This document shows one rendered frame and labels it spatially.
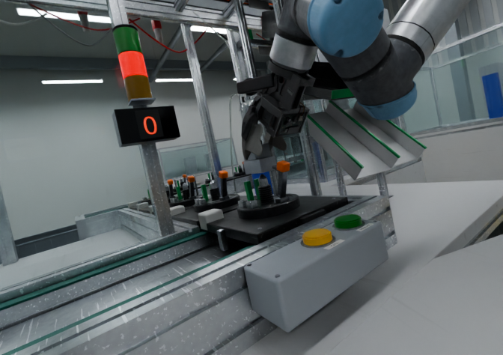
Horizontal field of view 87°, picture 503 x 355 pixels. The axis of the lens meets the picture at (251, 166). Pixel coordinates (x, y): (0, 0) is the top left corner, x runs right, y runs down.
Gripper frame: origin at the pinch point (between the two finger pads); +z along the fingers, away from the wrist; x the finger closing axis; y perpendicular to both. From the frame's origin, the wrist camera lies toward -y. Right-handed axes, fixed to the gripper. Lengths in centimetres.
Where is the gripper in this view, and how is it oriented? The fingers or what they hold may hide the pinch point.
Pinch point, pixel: (255, 150)
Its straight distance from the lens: 59.6
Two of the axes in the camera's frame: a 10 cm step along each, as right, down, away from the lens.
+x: 8.1, -1.9, 5.6
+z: -2.3, 7.7, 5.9
